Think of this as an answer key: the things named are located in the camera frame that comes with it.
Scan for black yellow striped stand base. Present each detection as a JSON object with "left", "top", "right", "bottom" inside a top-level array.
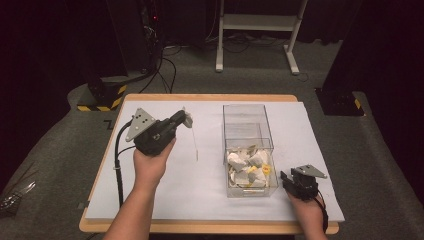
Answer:
[{"left": 77, "top": 77, "right": 129, "bottom": 113}]

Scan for white table mat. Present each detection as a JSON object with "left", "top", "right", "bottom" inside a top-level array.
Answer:
[{"left": 84, "top": 100, "right": 346, "bottom": 223}]

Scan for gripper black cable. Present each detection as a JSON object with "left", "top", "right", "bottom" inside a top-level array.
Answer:
[
  {"left": 114, "top": 119, "right": 135, "bottom": 208},
  {"left": 314, "top": 190, "right": 330, "bottom": 234}
]

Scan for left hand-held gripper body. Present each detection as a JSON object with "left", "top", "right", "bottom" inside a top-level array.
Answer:
[{"left": 125, "top": 107, "right": 178, "bottom": 157}]

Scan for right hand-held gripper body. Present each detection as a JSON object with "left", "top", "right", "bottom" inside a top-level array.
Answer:
[{"left": 289, "top": 164, "right": 328, "bottom": 202}]

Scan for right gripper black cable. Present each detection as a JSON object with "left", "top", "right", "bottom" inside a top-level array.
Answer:
[{"left": 314, "top": 190, "right": 330, "bottom": 234}]

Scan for black floor cables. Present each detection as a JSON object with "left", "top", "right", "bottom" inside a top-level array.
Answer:
[{"left": 138, "top": 46, "right": 178, "bottom": 95}]

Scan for black computer tower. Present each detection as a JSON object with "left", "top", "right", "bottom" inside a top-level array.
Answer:
[{"left": 106, "top": 0, "right": 165, "bottom": 73}]

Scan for wooden table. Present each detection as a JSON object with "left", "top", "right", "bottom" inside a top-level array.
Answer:
[{"left": 79, "top": 93, "right": 340, "bottom": 235}]

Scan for shiny metal object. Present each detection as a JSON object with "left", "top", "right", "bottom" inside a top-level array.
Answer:
[{"left": 0, "top": 180, "right": 37, "bottom": 212}]

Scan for clear plastic drawer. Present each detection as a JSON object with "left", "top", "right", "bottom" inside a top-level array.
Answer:
[{"left": 224, "top": 137, "right": 280, "bottom": 199}]

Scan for person's left hand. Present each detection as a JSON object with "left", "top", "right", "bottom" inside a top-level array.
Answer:
[{"left": 133, "top": 138, "right": 177, "bottom": 194}]

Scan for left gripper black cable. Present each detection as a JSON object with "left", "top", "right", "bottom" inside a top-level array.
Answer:
[{"left": 114, "top": 119, "right": 135, "bottom": 208}]

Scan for white metal stand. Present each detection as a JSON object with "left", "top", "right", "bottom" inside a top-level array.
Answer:
[{"left": 215, "top": 0, "right": 308, "bottom": 76}]

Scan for pile of tea bags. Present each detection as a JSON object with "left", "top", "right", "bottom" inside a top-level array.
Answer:
[{"left": 227, "top": 144, "right": 273, "bottom": 188}]

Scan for person's right hand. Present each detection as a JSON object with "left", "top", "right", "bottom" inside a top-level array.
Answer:
[{"left": 287, "top": 191, "right": 326, "bottom": 232}]

